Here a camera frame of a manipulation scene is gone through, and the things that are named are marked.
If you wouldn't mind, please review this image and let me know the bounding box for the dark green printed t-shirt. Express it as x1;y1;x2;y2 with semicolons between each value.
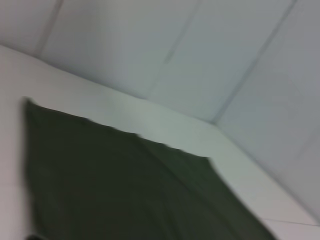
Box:
22;96;277;240

